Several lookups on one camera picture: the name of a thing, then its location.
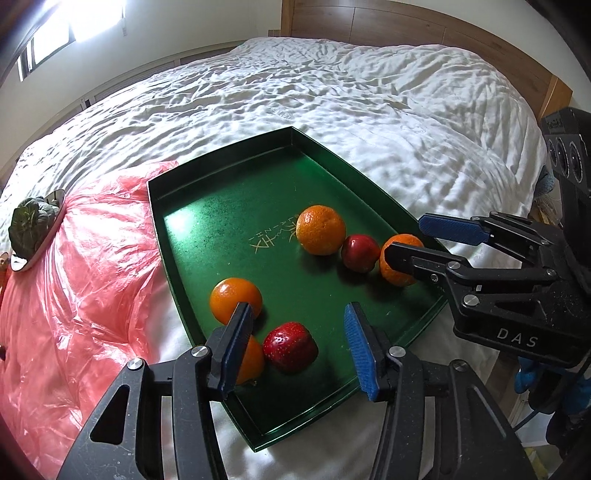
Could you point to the blue patterned clothing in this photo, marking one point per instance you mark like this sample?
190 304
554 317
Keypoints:
526 376

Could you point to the window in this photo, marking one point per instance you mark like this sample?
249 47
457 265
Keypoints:
92 18

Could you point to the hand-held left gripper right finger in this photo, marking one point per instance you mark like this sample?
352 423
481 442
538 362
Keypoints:
362 350

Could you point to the green rectangular tray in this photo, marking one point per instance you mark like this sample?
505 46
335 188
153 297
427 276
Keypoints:
258 207

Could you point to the bed with white quilt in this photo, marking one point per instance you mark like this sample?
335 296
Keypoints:
369 92

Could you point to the pink plastic sheet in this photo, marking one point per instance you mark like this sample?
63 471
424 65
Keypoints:
83 286

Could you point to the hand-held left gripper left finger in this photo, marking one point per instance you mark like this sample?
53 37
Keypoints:
231 364

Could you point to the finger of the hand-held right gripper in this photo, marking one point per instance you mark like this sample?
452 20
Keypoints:
411 261
452 227

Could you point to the red strawberry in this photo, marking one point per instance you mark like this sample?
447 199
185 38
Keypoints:
291 346

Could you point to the red apple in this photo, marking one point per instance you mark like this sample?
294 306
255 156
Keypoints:
359 252

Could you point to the wooden headboard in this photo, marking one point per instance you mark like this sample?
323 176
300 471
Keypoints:
415 23

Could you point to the blue knitted cloth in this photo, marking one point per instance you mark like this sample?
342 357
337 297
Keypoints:
547 182

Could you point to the orange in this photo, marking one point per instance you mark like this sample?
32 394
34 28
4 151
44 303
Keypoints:
401 265
235 297
321 230
255 360

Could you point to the grey plate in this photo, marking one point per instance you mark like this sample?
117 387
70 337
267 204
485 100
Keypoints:
50 230

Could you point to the dark leafy greens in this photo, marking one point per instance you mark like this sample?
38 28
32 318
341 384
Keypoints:
30 224

